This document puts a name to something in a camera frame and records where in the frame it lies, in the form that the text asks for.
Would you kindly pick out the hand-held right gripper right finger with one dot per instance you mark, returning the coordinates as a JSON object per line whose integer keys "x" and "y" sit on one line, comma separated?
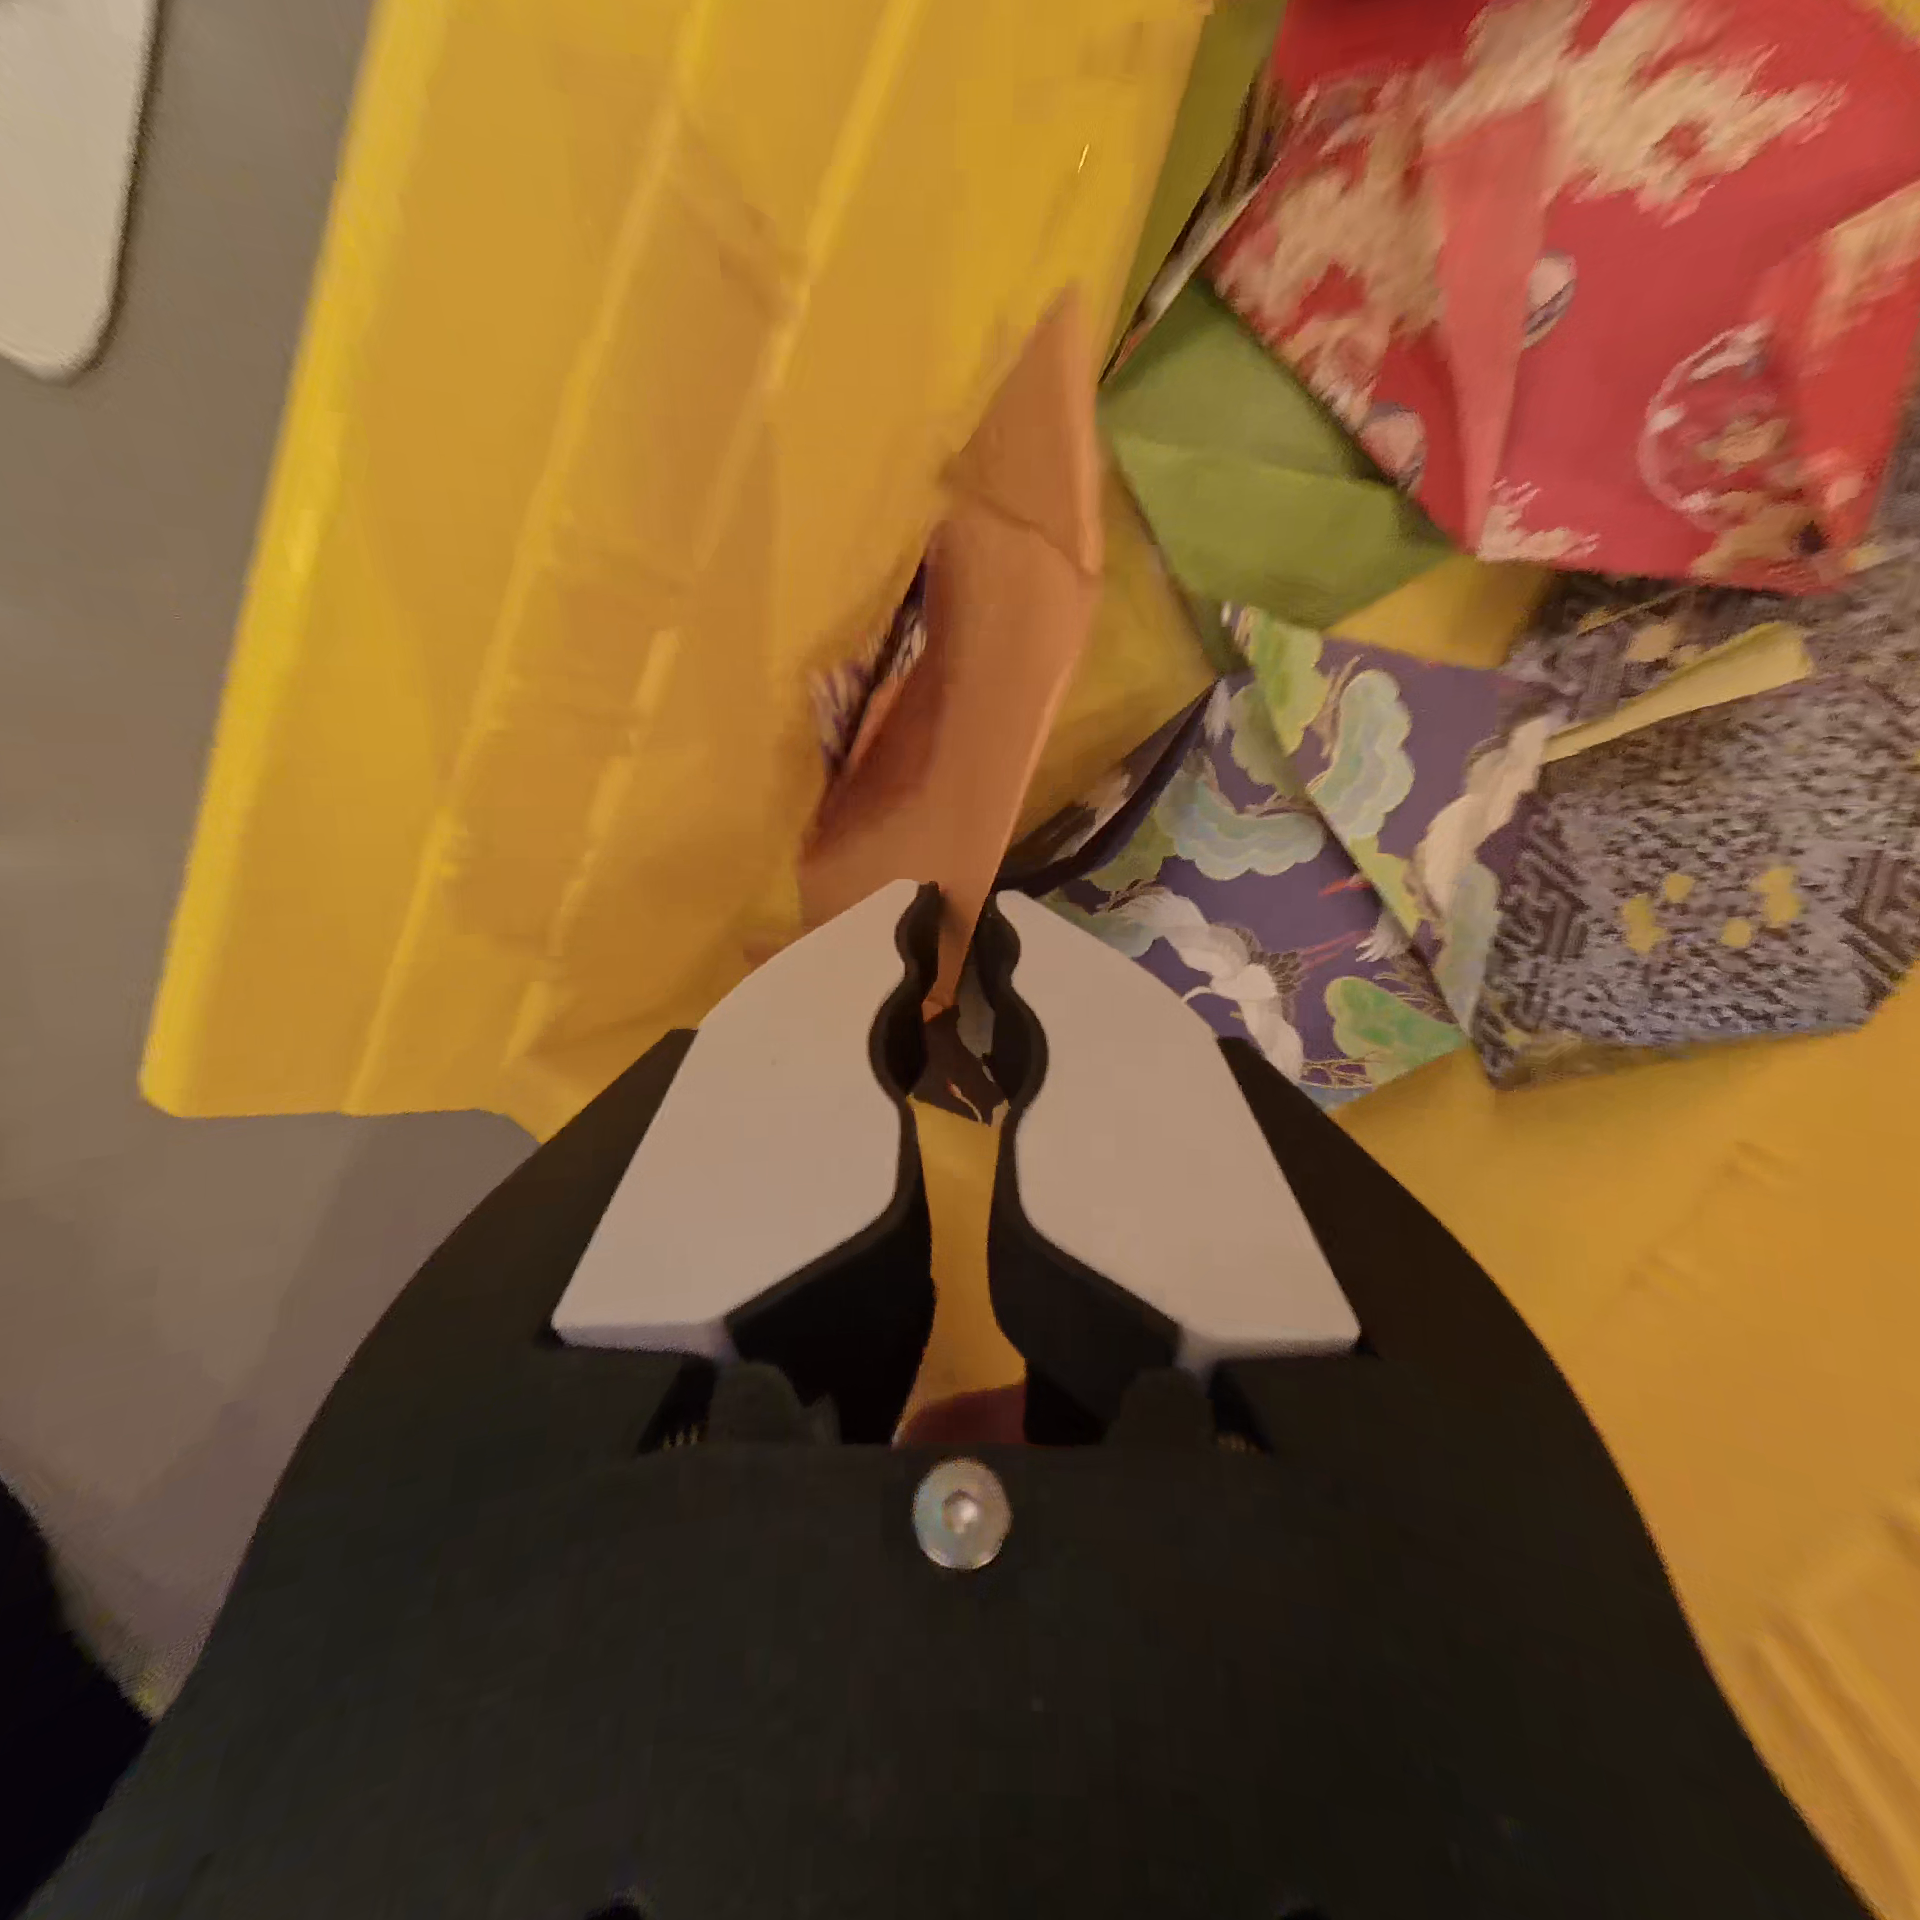
{"x": 1170, "y": 1184}

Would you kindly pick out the grey patterned origami paper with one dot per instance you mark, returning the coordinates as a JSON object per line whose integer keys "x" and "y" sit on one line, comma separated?
{"x": 1694, "y": 870}

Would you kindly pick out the white document stand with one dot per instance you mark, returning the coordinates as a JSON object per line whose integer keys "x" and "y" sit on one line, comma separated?
{"x": 61, "y": 150}

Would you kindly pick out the green origami paper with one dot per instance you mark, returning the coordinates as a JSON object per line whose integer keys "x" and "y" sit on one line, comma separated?
{"x": 1245, "y": 494}

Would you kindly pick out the brown origami paper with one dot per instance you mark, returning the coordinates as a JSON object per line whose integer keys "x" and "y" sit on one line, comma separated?
{"x": 1019, "y": 630}

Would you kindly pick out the red patterned origami paper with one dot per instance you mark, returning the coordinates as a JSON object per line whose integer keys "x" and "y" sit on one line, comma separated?
{"x": 1621, "y": 299}

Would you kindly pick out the person's right hand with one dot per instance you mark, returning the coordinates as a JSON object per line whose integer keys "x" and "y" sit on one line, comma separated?
{"x": 960, "y": 1422}

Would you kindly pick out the yellow plastic bin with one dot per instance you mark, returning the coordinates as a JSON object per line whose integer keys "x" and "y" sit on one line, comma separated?
{"x": 569, "y": 450}

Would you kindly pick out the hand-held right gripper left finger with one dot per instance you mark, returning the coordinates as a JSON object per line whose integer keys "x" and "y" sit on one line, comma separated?
{"x": 751, "y": 1184}

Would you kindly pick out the purple crane print origami paper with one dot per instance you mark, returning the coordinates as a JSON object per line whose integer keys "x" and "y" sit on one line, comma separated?
{"x": 1275, "y": 840}

